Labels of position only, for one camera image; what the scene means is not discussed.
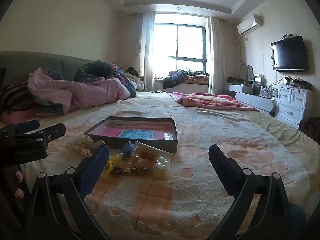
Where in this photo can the red bow hair clip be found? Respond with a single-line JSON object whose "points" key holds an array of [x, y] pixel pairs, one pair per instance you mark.
{"points": [[148, 156]]}

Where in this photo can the dark brown bundle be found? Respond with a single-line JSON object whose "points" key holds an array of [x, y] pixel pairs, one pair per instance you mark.
{"points": [[132, 71]]}

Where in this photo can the white drawer cabinet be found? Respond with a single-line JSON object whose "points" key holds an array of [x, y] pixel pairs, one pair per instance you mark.
{"points": [[292, 105]]}

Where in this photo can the pink printed blanket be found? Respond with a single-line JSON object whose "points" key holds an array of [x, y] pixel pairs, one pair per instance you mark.
{"points": [[212, 100]]}

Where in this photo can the white comb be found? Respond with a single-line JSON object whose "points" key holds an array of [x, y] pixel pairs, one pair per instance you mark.
{"points": [[150, 148]]}

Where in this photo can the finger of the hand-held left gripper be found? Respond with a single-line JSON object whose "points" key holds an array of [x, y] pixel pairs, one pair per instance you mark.
{"points": [[26, 127], [55, 131]]}

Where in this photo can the sheer dotted hair bow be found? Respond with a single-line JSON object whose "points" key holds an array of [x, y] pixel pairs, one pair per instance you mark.
{"points": [[87, 146]]}

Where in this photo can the round vanity mirror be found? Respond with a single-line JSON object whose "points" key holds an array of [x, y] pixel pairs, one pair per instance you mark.
{"points": [[246, 71]]}

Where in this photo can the yellow hair clip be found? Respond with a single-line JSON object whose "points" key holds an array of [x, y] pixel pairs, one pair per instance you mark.
{"points": [[111, 165]]}

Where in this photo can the white air conditioner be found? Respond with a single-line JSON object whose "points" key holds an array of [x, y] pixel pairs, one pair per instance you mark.
{"points": [[248, 24]]}

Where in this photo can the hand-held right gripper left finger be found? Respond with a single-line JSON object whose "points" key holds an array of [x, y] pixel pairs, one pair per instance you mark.
{"points": [[96, 170]]}

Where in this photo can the pink picture book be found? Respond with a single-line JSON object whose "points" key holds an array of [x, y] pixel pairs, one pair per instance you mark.
{"points": [[110, 131]]}

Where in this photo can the black set-top box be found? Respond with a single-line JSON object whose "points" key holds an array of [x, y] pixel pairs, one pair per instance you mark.
{"points": [[297, 83]]}

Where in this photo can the grey padded headboard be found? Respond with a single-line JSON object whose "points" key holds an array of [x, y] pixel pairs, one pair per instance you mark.
{"points": [[30, 60]]}

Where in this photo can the white sheer curtain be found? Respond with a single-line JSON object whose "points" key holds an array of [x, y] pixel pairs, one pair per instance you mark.
{"points": [[147, 55], [216, 55]]}

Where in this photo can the striped pillow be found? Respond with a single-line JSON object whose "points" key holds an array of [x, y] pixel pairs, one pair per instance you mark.
{"points": [[15, 95]]}

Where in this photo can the shallow grey cardboard box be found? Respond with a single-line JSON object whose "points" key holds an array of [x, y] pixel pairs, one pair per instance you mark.
{"points": [[140, 145]]}

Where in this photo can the blue booklet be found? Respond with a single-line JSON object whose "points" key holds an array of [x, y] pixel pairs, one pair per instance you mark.
{"points": [[136, 134]]}

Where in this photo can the floral window seat cushion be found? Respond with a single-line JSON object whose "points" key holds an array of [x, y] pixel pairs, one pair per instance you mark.
{"points": [[198, 77]]}

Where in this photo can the floral quilt with pink lining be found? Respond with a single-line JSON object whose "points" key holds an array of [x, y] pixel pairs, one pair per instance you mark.
{"points": [[95, 92]]}

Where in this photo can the black flat television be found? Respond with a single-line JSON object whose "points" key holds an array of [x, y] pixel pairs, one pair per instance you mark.
{"points": [[290, 53]]}

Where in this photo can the dark jacket pile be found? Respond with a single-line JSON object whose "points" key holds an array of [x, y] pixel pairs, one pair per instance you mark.
{"points": [[175, 78]]}

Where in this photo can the window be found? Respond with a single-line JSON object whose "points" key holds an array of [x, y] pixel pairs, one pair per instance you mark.
{"points": [[190, 42]]}

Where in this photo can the dark brown bag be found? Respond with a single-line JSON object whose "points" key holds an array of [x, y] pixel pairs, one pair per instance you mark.
{"points": [[310, 128]]}

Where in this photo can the white vanity desk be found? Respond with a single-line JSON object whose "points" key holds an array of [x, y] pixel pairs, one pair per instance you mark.
{"points": [[250, 98]]}

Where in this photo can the blue hair accessory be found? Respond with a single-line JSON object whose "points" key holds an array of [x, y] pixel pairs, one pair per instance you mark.
{"points": [[127, 150]]}

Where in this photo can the pink pillow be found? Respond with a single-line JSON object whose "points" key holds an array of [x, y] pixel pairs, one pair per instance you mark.
{"points": [[17, 116]]}

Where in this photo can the person's left hand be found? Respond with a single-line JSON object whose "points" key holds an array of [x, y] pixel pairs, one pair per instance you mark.
{"points": [[19, 192]]}

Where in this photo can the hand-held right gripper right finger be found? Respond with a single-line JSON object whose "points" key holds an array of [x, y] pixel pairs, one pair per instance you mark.
{"points": [[220, 166]]}

